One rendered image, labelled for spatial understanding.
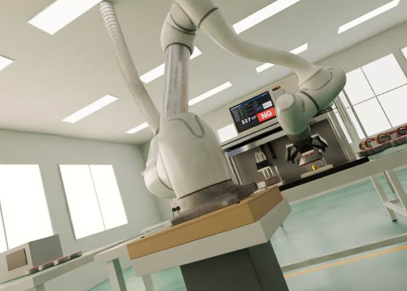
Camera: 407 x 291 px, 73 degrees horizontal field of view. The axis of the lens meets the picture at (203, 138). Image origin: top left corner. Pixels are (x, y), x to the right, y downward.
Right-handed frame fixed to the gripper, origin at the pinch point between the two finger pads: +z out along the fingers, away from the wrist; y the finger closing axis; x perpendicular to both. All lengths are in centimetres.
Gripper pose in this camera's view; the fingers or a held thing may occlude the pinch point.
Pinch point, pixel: (309, 158)
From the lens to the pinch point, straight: 133.9
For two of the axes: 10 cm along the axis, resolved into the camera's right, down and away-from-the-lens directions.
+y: -8.8, 3.8, 2.9
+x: 1.1, 7.5, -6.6
